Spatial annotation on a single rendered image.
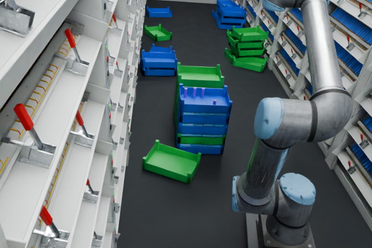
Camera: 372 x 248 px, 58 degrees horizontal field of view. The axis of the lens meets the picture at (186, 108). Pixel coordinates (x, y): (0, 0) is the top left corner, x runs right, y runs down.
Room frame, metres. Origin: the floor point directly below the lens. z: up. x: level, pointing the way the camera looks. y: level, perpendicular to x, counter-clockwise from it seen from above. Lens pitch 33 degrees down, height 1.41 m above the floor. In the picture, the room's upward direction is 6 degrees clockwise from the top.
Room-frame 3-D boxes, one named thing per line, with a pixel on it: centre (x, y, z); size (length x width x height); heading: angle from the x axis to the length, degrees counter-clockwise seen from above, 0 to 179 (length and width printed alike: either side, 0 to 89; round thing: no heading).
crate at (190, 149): (1.76, -0.11, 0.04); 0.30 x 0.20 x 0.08; 97
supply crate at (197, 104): (1.76, -0.11, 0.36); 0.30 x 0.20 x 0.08; 97
